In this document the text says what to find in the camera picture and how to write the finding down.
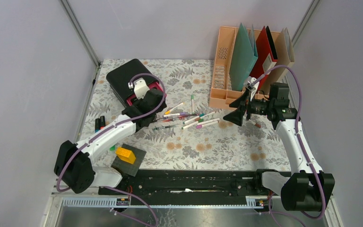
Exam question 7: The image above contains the floral table mat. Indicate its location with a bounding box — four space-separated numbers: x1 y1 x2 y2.
71 59 292 172

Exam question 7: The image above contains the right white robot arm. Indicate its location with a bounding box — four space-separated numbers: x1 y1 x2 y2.
223 82 335 212

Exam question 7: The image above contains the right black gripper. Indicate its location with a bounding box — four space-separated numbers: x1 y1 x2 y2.
223 88 273 126

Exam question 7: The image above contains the teal folder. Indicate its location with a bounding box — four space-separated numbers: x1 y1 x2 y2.
229 24 258 91

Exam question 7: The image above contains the black pink drawer box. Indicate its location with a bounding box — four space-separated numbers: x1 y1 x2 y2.
106 59 151 107

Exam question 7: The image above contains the red capped white marker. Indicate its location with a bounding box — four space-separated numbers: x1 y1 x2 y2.
249 120 261 128

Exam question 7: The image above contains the purple capped white marker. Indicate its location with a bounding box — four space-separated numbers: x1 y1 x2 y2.
163 112 188 117

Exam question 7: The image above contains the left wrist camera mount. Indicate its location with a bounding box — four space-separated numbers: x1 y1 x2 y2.
128 78 150 99

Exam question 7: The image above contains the orange highlighter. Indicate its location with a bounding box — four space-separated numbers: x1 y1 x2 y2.
100 116 106 129

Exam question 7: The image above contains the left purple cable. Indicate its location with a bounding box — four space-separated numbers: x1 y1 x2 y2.
56 73 167 193

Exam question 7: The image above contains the green capped white marker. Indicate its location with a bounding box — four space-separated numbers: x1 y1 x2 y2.
181 121 198 130

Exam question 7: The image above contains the black mounting rail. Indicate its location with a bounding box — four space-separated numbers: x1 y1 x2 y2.
117 169 270 206

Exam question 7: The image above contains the yellow tipped white marker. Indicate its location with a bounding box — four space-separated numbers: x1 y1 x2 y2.
164 102 184 115

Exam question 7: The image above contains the black gel pen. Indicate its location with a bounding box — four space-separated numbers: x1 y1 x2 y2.
152 124 183 131

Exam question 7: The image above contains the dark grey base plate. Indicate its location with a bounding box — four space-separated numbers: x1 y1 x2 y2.
111 144 147 176

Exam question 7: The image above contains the purple cable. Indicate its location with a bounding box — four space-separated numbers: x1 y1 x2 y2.
253 65 326 220
56 73 167 193

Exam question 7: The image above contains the beige folder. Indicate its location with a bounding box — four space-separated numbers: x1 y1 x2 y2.
261 27 295 95

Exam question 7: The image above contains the red folder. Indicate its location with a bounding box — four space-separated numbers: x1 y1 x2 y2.
250 26 278 79

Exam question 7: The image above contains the blue highlighter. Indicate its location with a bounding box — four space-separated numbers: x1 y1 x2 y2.
95 118 101 132

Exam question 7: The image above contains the teal capped white marker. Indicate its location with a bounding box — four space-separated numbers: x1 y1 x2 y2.
182 111 216 125

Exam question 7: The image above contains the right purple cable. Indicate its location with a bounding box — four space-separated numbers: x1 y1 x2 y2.
253 65 326 220

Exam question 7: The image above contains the yellow toy block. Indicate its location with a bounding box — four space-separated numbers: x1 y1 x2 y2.
115 147 136 164

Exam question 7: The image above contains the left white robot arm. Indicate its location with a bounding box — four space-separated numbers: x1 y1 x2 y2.
54 88 166 194

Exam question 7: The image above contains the peach plastic file organizer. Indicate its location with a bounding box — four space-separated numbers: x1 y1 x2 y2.
209 26 282 110

